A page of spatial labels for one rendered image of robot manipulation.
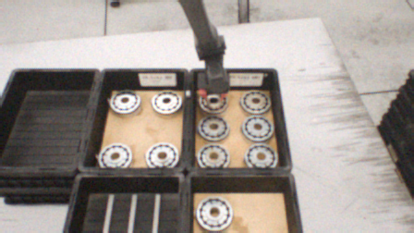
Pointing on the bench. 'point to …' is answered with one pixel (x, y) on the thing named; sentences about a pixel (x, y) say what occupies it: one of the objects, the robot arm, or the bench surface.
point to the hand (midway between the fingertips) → (213, 98)
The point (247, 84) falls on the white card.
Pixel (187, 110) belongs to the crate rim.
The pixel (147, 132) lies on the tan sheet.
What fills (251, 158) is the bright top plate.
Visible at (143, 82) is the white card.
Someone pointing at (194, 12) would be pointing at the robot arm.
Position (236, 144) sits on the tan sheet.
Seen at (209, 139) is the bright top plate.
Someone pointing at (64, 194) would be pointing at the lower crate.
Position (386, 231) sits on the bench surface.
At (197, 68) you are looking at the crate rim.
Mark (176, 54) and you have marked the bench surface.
